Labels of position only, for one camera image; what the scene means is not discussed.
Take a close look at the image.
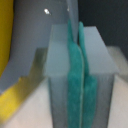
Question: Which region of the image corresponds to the gripper grey teal right finger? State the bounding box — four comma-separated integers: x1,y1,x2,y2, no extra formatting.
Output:
79,22,119,128

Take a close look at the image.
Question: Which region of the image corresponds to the gripper grey teal left finger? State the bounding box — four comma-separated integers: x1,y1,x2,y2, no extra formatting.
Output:
43,20,83,128

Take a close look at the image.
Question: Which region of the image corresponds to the yellow toy cheese wedge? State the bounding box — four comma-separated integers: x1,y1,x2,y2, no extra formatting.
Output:
0,0,38,125

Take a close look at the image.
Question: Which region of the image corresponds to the small grey pot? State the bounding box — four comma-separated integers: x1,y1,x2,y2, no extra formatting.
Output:
0,0,79,93

